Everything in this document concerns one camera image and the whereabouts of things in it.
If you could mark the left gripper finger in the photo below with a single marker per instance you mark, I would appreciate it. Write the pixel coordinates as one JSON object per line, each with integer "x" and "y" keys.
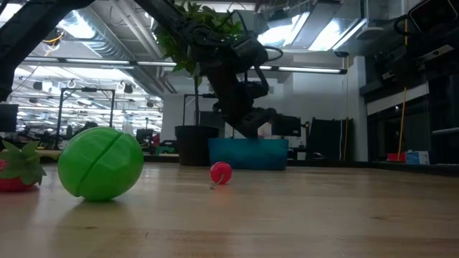
{"x": 245, "y": 125}
{"x": 265, "y": 114}

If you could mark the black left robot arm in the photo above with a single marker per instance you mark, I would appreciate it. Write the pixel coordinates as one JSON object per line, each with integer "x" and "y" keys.
{"x": 21, "y": 36}

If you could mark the blue plastic tupperware container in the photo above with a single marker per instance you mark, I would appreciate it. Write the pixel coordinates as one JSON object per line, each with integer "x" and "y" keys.
{"x": 251, "y": 154}

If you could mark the black monitor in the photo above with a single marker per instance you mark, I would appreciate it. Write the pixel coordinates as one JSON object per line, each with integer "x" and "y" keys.
{"x": 8, "y": 118}
{"x": 288, "y": 125}

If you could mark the red toy cherry with stem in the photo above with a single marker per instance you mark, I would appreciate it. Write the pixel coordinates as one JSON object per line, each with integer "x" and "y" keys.
{"x": 221, "y": 172}

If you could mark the green plant in black pot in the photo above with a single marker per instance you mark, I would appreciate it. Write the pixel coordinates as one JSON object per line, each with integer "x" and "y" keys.
{"x": 195, "y": 143}

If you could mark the long ceiling light strip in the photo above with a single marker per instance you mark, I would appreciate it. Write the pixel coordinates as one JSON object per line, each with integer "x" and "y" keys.
{"x": 308, "y": 69}

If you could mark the black partition panel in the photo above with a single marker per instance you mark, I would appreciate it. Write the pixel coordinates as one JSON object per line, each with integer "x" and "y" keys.
{"x": 330, "y": 139}

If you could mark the blue and white box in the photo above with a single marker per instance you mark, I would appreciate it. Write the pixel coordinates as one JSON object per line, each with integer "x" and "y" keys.
{"x": 417, "y": 157}

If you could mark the red box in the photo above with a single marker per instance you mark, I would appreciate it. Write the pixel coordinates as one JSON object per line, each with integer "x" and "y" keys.
{"x": 396, "y": 157}

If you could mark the person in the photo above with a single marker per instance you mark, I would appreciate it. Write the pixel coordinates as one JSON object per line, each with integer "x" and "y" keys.
{"x": 87, "y": 126}

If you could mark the round green toy fruit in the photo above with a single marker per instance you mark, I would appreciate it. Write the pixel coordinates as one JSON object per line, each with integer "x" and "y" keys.
{"x": 100, "y": 165}

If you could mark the red strawberry with green leaves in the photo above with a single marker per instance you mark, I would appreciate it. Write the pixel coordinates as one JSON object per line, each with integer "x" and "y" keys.
{"x": 21, "y": 165}

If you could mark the small pink toy fruit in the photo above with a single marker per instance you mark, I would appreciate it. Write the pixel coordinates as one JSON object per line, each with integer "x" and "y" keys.
{"x": 3, "y": 165}

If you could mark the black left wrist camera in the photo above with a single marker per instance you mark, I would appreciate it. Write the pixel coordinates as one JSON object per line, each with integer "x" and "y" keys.
{"x": 251, "y": 52}

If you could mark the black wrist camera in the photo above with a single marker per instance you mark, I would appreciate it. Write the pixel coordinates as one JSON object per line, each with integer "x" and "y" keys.
{"x": 437, "y": 16}
{"x": 251, "y": 52}

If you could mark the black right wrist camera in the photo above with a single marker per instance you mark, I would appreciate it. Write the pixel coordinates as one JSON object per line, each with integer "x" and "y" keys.
{"x": 437, "y": 16}

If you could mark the black gantry frame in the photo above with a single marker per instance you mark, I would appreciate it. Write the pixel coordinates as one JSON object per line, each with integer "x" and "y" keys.
{"x": 59, "y": 118}
{"x": 184, "y": 107}

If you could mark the grey dome ceiling camera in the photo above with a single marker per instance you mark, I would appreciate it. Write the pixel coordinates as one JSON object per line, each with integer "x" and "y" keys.
{"x": 341, "y": 53}

